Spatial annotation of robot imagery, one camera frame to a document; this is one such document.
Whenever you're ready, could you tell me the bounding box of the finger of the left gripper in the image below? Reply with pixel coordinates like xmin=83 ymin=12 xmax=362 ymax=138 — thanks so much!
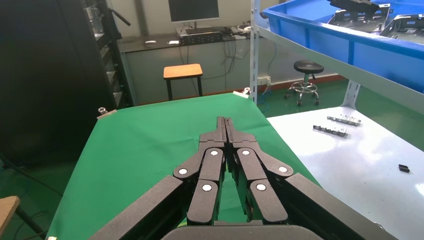
xmin=327 ymin=0 xmax=381 ymax=15

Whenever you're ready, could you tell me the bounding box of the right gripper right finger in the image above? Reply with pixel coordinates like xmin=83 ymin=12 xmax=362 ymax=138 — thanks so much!
xmin=225 ymin=117 xmax=295 ymax=224

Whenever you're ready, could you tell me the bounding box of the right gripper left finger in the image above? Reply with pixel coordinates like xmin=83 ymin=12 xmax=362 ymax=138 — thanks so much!
xmin=172 ymin=116 xmax=227 ymax=226

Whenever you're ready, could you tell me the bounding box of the stamped sheet metal plate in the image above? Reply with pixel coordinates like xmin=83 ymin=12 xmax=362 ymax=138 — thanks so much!
xmin=379 ymin=14 xmax=424 ymax=46
xmin=327 ymin=9 xmax=392 ymax=35

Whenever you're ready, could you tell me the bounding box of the blue plastic bin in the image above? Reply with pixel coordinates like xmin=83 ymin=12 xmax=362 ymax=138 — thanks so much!
xmin=262 ymin=0 xmax=424 ymax=94

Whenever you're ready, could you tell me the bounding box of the green table cloth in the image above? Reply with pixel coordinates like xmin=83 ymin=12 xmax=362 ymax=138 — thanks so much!
xmin=46 ymin=92 xmax=321 ymax=240

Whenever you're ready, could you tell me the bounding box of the black swivel stool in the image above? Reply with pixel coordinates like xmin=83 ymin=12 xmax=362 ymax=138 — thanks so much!
xmin=284 ymin=59 xmax=325 ymax=108

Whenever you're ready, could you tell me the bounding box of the white perforated shelf upright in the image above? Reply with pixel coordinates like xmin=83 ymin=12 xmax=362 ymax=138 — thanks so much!
xmin=341 ymin=80 xmax=361 ymax=110
xmin=250 ymin=0 xmax=262 ymax=104

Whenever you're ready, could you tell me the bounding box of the wooden seat stool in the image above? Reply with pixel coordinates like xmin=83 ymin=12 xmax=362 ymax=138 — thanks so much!
xmin=162 ymin=63 xmax=204 ymax=102
xmin=0 ymin=196 xmax=47 ymax=240

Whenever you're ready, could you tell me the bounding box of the grey office desk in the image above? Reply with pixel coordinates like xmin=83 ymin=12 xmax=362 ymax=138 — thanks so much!
xmin=117 ymin=25 xmax=259 ymax=107

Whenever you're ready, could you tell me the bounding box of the black keyboard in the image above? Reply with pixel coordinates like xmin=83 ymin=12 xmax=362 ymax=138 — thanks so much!
xmin=185 ymin=27 xmax=227 ymax=35

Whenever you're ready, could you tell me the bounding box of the black computer monitor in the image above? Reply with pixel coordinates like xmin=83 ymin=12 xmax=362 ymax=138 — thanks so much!
xmin=167 ymin=0 xmax=221 ymax=30

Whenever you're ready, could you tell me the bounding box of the black equipment cabinet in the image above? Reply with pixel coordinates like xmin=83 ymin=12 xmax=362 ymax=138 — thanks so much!
xmin=0 ymin=0 xmax=135 ymax=168

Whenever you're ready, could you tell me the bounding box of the blue cable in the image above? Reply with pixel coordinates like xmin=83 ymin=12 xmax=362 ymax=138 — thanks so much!
xmin=258 ymin=87 xmax=273 ymax=114

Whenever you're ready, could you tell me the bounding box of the grey metal shelf frame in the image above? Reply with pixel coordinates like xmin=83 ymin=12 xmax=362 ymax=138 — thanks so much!
xmin=256 ymin=24 xmax=424 ymax=116

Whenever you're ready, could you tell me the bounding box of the small notched metal rail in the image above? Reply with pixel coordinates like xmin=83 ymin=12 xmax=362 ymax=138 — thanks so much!
xmin=326 ymin=115 xmax=363 ymax=127
xmin=312 ymin=124 xmax=349 ymax=138

